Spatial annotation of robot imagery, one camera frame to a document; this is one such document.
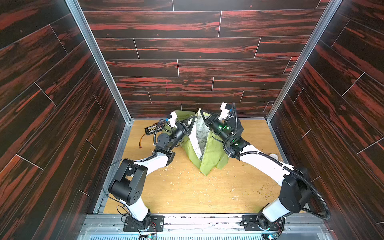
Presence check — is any green jacket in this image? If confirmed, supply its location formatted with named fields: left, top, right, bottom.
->
left=176, top=111, right=229, bottom=176

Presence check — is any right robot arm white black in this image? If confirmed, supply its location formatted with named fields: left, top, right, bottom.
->
left=201, top=110, right=331, bottom=231

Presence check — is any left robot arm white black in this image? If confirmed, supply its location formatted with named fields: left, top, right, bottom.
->
left=108, top=115, right=196, bottom=231

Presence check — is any black battery pack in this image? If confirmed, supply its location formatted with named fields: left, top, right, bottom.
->
left=144, top=123, right=163, bottom=136

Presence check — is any white tape roll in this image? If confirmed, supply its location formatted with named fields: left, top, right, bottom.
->
left=270, top=154, right=278, bottom=160

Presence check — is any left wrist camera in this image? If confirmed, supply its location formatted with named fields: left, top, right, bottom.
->
left=166, top=111, right=178, bottom=128

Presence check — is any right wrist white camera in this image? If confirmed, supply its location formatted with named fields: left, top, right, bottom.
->
left=219, top=103, right=237, bottom=123

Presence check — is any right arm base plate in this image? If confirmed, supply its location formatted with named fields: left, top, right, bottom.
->
left=240, top=215, right=285, bottom=232

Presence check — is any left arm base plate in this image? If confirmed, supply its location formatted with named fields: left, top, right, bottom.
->
left=123, top=215, right=165, bottom=232

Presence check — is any aluminium front rail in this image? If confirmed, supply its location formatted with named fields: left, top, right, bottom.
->
left=78, top=214, right=336, bottom=240

